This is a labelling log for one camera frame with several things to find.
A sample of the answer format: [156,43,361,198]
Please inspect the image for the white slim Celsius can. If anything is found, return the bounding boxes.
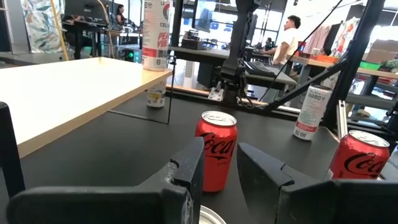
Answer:
[292,84,333,142]

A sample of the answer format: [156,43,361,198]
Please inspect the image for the pink hanging cloth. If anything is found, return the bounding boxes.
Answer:
[305,24,332,54]

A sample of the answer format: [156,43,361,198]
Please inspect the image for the black table mat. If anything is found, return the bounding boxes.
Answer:
[0,90,398,224]

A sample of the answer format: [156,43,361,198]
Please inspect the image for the wooden shelf black legs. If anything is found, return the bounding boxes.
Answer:
[0,57,177,198]

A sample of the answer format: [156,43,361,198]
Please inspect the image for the cardboard box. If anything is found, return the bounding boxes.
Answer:
[366,38,398,65]

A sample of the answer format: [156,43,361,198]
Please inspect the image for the yellow pole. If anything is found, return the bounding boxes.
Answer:
[49,0,71,62]

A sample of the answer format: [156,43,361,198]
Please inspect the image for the Celsius Peach Vibe can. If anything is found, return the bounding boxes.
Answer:
[141,0,172,73]

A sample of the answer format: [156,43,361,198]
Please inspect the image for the green bin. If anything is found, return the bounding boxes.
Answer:
[358,60,382,72]

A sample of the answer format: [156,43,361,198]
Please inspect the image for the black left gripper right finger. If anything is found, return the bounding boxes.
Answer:
[236,142,398,224]

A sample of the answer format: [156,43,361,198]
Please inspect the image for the black monitor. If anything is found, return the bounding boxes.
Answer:
[63,0,110,22]

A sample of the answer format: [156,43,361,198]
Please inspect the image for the white yellow Celsius can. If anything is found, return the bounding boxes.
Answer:
[146,79,167,109]

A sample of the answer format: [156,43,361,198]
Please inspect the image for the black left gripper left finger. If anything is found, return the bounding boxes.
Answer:
[6,136,205,224]

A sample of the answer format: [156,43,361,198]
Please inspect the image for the floral painting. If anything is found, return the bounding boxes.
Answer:
[20,0,65,54]

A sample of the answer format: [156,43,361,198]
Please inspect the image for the wooden desk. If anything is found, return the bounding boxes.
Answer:
[291,54,398,80]

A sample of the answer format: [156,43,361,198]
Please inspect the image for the red Coca-Cola can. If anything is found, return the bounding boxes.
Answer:
[195,110,239,194]
[323,129,391,181]

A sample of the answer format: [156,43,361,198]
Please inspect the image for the person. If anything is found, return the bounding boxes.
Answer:
[259,14,303,68]
[114,3,127,26]

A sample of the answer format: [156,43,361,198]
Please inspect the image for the colourful hanging cloth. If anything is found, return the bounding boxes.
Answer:
[330,16,362,59]

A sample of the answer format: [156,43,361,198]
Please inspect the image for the teal white slim can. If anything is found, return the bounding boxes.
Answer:
[198,205,228,224]

